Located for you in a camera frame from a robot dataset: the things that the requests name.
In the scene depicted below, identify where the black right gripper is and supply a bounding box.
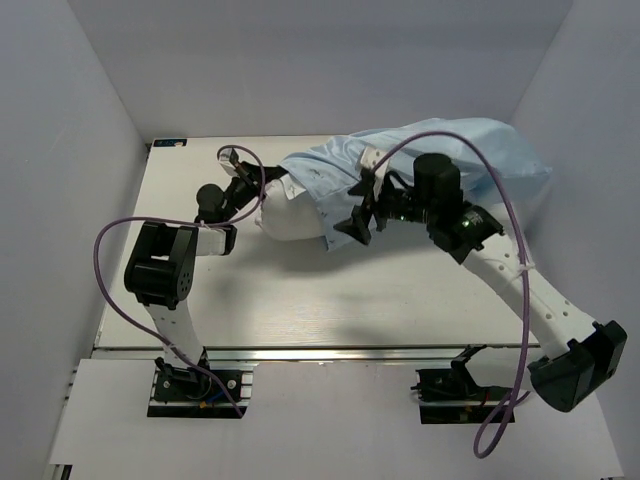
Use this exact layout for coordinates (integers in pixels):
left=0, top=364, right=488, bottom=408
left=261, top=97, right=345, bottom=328
left=334, top=173, right=436, bottom=245

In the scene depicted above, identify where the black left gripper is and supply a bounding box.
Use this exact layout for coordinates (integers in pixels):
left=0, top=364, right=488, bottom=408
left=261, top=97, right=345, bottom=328
left=221, top=160, right=292, bottom=223

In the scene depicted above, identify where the white pillow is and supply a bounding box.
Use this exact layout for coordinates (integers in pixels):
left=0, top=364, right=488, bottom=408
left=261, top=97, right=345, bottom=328
left=254, top=173, right=325, bottom=242

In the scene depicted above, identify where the light blue pillowcase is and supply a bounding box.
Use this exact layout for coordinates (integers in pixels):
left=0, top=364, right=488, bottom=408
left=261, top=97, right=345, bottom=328
left=280, top=118, right=552, bottom=251

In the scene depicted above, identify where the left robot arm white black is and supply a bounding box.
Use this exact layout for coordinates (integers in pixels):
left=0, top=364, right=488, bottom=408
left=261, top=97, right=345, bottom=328
left=124, top=162, right=285, bottom=399

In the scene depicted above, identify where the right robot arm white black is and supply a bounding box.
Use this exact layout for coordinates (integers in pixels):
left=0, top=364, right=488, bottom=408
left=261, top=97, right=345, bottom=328
left=334, top=148, right=628, bottom=412

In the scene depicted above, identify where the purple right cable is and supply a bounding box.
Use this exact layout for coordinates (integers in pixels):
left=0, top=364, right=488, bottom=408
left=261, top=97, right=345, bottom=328
left=372, top=130, right=532, bottom=460

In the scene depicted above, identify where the purple cable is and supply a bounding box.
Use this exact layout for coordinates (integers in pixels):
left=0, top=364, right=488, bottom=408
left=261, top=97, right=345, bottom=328
left=372, top=130, right=532, bottom=460
left=93, top=144, right=266, bottom=419

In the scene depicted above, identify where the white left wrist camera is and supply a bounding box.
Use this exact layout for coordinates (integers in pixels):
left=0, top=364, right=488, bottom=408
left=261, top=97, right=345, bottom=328
left=217, top=147, right=240, bottom=176

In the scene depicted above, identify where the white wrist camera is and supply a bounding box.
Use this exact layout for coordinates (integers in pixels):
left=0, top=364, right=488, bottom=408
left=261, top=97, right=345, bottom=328
left=358, top=146, right=388, bottom=197
left=217, top=147, right=240, bottom=176

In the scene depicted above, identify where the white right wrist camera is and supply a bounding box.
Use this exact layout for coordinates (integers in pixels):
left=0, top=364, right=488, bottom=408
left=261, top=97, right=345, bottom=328
left=358, top=146, right=388, bottom=197

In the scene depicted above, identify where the aluminium table front rail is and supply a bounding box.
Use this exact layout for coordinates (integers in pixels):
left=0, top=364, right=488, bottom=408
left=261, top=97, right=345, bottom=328
left=94, top=345, right=541, bottom=364

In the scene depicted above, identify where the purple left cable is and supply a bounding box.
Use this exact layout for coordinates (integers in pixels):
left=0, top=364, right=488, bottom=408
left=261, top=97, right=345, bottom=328
left=93, top=144, right=266, bottom=419

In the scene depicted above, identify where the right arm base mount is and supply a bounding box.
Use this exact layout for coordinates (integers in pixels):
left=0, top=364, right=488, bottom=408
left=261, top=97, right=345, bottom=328
left=410, top=345, right=510, bottom=425

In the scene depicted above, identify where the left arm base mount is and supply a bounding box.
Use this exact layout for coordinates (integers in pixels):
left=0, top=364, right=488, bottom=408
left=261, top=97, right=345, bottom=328
left=147, top=357, right=250, bottom=419

